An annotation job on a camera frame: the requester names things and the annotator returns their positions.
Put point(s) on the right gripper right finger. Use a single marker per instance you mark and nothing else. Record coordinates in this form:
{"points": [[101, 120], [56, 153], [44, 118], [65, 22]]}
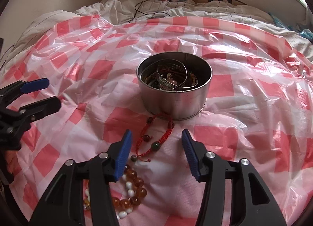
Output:
{"points": [[252, 203]]}

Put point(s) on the white striped bed quilt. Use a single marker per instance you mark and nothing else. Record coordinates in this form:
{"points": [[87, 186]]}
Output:
{"points": [[124, 11]]}

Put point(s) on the left hand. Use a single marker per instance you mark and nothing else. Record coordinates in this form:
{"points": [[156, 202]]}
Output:
{"points": [[10, 166]]}

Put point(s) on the round silver metal tin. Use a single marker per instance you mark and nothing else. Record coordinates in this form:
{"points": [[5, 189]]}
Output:
{"points": [[180, 105]]}

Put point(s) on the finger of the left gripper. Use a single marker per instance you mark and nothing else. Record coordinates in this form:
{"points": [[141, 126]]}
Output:
{"points": [[13, 91], [33, 112]]}

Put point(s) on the silver cuff bangle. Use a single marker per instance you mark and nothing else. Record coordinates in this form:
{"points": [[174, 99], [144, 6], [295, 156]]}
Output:
{"points": [[149, 77]]}

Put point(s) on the red white checkered plastic sheet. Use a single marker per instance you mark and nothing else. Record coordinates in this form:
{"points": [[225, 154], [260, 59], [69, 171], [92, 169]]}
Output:
{"points": [[259, 106]]}

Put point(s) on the engraved silver bangle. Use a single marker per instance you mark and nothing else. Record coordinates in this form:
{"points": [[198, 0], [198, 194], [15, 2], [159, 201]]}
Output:
{"points": [[171, 76]]}

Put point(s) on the light blue plastic bag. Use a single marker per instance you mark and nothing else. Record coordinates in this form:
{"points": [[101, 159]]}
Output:
{"points": [[301, 29]]}

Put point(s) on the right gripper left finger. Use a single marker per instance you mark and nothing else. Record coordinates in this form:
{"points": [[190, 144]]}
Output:
{"points": [[62, 201]]}

